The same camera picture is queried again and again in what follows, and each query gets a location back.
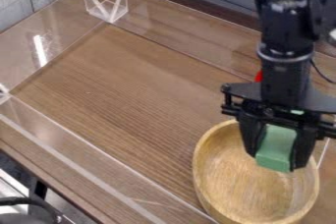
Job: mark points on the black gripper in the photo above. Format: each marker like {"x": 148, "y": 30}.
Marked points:
{"x": 283, "y": 100}

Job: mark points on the green rectangular block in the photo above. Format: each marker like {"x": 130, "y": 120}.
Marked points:
{"x": 274, "y": 154}

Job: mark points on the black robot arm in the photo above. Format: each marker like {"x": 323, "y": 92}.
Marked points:
{"x": 294, "y": 24}

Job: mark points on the brown wooden bowl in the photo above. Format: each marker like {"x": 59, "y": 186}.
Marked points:
{"x": 242, "y": 193}

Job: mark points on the red plush strawberry toy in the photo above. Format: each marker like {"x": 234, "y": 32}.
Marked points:
{"x": 259, "y": 77}

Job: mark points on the clear acrylic enclosure wall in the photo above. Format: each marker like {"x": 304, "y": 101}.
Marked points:
{"x": 108, "y": 102}

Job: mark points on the clear acrylic corner bracket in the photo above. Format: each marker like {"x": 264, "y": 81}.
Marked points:
{"x": 107, "y": 10}

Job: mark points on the black table leg bracket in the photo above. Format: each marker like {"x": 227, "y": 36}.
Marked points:
{"x": 38, "y": 188}

